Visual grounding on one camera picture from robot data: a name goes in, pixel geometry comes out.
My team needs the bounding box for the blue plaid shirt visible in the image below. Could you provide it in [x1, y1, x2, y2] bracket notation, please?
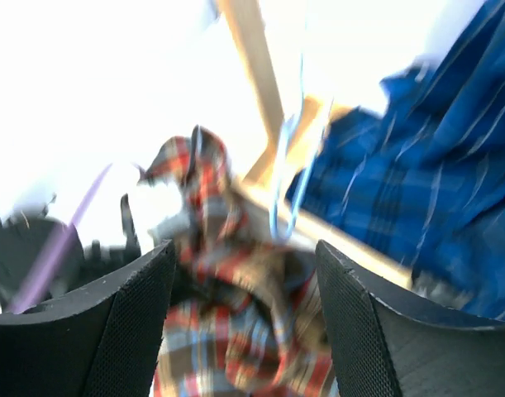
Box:
[302, 1, 505, 321]

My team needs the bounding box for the light blue hanger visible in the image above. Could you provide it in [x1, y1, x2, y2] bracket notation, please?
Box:
[268, 0, 336, 241]

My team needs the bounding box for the red brown plaid shirt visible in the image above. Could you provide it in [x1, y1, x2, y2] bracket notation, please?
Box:
[147, 131, 338, 396]

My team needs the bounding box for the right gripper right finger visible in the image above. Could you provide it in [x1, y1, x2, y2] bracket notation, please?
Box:
[316, 241, 505, 397]

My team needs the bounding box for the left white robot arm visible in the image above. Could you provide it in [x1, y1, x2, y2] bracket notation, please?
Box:
[0, 196, 141, 313]

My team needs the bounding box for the wooden clothes rack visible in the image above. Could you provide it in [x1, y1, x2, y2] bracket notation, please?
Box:
[217, 1, 412, 289]

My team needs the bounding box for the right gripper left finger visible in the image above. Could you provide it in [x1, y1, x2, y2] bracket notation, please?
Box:
[0, 241, 176, 397]

